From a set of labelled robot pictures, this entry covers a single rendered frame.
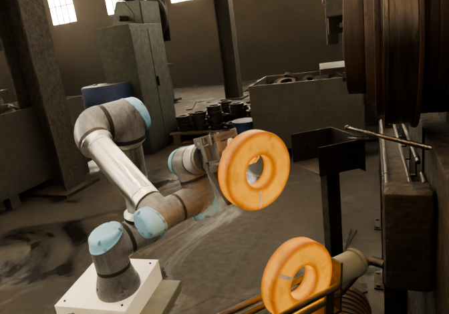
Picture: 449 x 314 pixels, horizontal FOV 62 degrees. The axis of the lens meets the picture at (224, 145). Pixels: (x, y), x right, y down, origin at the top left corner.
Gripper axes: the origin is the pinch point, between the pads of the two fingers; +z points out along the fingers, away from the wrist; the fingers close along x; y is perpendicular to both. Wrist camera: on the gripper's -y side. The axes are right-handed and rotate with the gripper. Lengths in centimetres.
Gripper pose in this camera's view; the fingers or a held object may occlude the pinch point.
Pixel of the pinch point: (254, 160)
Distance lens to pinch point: 73.2
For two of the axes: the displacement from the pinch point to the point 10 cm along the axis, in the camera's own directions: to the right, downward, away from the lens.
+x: 8.2, -2.4, 5.1
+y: -2.6, -9.7, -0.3
